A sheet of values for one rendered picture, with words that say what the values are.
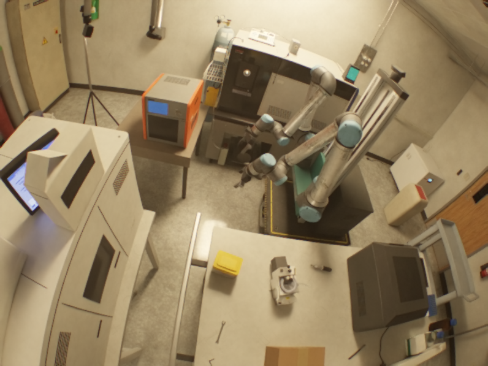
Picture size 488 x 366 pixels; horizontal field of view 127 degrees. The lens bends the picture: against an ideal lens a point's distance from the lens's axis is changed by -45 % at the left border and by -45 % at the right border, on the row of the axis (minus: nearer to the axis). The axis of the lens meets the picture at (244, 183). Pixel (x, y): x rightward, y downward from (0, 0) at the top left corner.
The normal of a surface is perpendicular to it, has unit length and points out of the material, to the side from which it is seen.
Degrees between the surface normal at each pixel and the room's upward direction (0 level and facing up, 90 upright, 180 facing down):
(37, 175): 40
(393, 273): 0
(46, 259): 0
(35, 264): 0
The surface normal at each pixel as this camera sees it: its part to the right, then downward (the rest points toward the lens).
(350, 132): -0.44, 0.52
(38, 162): 0.15, 0.03
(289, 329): 0.25, -0.60
